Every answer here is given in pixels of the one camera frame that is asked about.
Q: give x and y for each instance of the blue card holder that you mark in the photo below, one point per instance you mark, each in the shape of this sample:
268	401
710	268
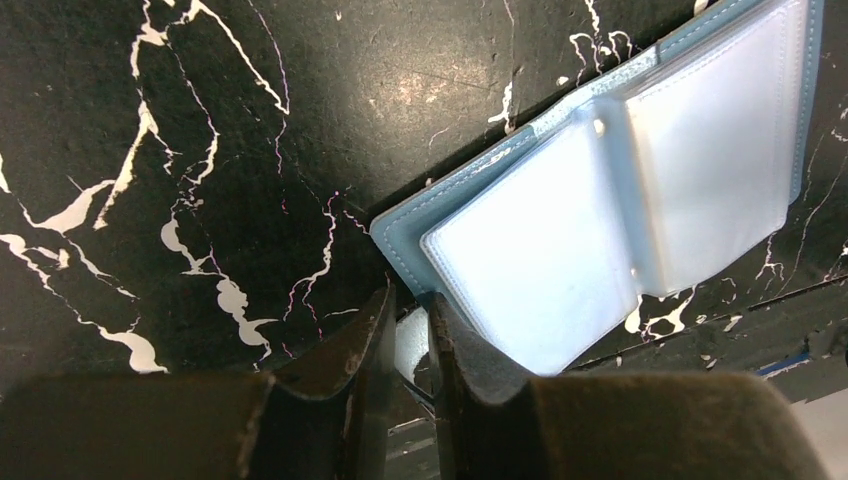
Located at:
646	180

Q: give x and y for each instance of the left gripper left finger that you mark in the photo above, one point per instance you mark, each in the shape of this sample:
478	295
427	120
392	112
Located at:
322	416

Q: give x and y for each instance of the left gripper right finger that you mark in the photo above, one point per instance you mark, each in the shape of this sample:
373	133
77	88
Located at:
497	420

